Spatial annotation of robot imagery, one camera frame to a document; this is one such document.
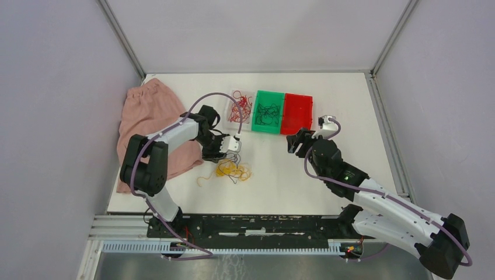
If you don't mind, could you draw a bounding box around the clear plastic bin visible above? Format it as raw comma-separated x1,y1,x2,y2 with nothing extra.
222,89,256,131

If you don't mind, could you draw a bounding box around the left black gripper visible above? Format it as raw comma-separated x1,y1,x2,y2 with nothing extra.
194,131,231,163

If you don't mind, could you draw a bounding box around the red plastic bin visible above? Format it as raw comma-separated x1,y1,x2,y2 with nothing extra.
280,93,313,135

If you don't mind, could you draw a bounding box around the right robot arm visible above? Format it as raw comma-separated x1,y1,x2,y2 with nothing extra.
286,128,472,279

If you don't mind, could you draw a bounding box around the dark thin cable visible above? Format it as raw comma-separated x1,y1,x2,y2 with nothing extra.
255,99,284,128

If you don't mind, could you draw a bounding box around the yellow thin cable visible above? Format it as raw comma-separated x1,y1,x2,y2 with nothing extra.
196,158,254,188

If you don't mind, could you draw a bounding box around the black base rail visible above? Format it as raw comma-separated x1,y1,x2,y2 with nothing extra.
170,214,362,249

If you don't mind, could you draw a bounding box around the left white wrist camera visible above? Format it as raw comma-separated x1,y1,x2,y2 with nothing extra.
221,133,242,153

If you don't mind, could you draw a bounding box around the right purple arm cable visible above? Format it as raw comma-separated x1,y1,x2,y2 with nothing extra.
304,117,473,268

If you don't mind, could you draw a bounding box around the white slotted cable duct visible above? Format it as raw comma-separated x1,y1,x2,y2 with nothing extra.
101,240,347,257

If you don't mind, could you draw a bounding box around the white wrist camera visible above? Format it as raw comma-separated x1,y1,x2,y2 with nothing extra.
221,133,242,153
312,115,341,139

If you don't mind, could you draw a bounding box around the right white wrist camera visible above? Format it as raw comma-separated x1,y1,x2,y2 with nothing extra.
312,115,341,139

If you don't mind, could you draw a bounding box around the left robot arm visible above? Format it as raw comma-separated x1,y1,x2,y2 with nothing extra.
120,105,241,237

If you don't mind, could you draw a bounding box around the pink cloth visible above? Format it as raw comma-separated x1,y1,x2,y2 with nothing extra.
117,78,204,180

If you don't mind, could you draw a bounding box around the red thin cable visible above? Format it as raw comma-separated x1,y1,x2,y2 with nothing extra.
227,91,254,124

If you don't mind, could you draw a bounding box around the green plastic bin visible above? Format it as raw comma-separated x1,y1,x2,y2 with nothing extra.
252,90,285,134

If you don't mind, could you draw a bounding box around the purple thin cable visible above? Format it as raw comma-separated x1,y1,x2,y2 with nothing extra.
222,151,242,185

